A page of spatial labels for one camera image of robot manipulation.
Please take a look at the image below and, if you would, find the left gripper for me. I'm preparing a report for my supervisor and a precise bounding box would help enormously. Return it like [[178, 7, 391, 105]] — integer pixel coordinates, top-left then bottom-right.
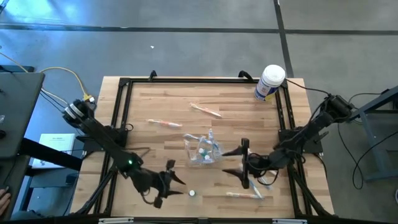
[[133, 160, 187, 208]]

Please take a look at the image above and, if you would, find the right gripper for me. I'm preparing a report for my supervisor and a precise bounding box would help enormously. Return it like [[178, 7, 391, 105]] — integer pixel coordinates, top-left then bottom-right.
[[221, 138, 274, 190]]

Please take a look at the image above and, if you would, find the orange toothbrush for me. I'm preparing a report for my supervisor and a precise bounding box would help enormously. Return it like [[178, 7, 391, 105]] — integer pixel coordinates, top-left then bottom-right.
[[189, 102, 223, 119], [225, 191, 264, 200], [146, 118, 184, 129]]

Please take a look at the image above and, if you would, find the clear acrylic organizer box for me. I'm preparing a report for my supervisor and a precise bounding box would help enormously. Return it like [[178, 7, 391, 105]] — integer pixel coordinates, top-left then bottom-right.
[[183, 128, 224, 166]]

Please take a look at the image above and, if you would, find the white blue wipes canister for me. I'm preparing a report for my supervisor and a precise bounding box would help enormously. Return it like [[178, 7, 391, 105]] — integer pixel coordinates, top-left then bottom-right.
[[254, 64, 287, 103]]

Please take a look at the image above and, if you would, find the white box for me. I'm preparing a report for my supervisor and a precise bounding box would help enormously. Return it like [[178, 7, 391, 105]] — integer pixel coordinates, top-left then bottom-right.
[[32, 133, 76, 170]]

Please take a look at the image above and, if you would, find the grey metal stand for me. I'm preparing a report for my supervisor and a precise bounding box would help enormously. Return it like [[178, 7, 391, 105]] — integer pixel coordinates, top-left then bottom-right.
[[349, 85, 398, 183]]

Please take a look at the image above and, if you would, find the person's hand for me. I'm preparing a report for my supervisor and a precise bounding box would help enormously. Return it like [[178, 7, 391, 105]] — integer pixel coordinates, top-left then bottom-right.
[[0, 185, 12, 216]]

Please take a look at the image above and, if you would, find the black side desk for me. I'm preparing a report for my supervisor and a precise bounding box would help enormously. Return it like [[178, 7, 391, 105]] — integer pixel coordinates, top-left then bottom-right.
[[0, 64, 83, 220]]

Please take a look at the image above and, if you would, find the silver frame bracket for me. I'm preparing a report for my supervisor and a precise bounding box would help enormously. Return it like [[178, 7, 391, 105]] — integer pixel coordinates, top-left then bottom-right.
[[98, 217, 135, 224], [272, 218, 308, 224]]

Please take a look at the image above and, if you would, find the black aluminium rig frame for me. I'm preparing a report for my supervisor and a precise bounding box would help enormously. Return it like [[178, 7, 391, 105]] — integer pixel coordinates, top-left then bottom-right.
[[70, 70, 335, 218]]

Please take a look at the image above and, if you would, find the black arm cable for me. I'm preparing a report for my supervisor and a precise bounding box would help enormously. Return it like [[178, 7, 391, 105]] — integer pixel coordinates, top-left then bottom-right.
[[284, 78, 331, 96]]

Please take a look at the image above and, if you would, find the yellow cable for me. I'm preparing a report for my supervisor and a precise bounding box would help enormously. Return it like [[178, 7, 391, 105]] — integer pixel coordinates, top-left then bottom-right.
[[39, 66, 93, 102]]

